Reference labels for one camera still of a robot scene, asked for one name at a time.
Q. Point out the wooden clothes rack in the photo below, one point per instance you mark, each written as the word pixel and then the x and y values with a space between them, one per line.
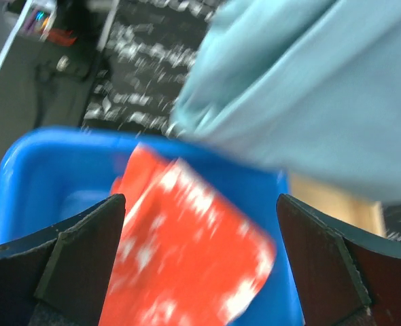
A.
pixel 338 204

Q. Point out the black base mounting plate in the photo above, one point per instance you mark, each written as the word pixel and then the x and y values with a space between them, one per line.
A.
pixel 56 56

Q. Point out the light blue trousers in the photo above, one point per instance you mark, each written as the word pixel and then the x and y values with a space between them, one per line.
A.
pixel 312 87

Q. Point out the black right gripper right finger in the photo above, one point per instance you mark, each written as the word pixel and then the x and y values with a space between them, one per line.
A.
pixel 344 275

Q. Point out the blue plastic bin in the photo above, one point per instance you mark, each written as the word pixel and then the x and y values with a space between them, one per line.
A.
pixel 54 173

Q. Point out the red white patterned trousers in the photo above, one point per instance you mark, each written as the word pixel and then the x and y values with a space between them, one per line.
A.
pixel 186 256

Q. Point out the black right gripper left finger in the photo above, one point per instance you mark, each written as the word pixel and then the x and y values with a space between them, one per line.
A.
pixel 60 274

